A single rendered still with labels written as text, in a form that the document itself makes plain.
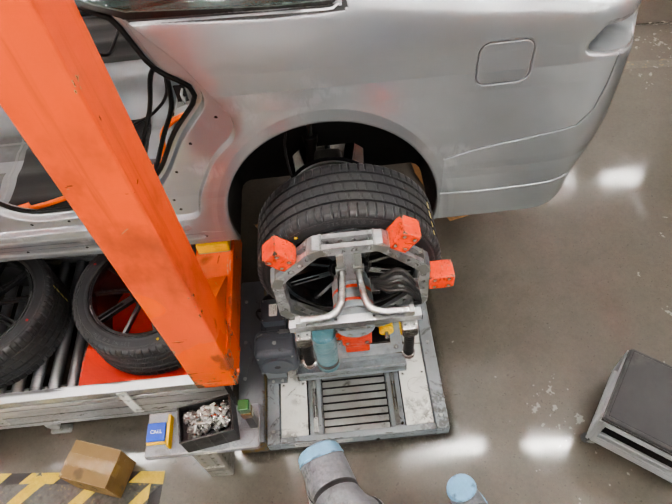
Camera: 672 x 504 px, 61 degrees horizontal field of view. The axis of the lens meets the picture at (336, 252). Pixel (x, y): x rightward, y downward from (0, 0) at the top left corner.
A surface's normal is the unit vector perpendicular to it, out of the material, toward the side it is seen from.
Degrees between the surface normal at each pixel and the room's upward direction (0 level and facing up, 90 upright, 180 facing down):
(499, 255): 0
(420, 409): 0
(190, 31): 78
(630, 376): 0
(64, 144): 90
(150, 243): 90
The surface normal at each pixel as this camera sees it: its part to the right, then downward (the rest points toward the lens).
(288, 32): 0.06, 0.67
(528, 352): -0.07, -0.58
